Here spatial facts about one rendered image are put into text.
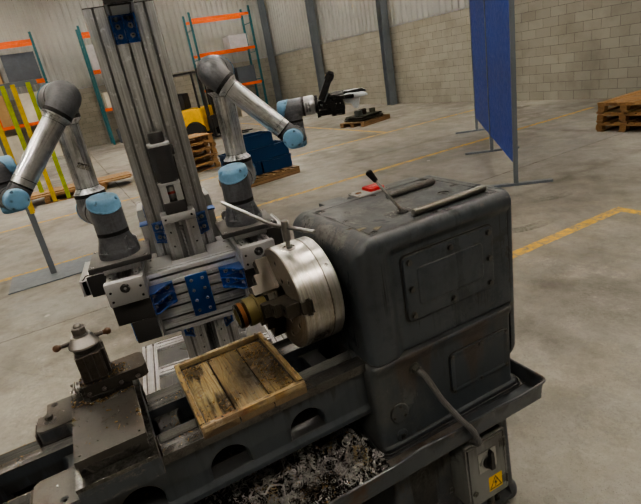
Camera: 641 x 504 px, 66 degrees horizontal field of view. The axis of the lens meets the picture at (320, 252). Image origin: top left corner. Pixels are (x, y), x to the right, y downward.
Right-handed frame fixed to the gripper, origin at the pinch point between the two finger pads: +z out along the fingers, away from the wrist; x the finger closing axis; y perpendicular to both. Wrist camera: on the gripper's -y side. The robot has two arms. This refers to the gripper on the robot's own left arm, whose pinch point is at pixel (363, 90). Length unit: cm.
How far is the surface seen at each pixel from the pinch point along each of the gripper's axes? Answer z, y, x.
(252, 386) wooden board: -47, 57, 97
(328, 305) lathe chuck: -22, 38, 90
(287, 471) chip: -43, 88, 103
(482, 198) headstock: 28, 24, 65
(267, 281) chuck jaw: -39, 34, 79
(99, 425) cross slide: -81, 46, 116
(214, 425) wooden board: -54, 54, 113
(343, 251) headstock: -15, 26, 82
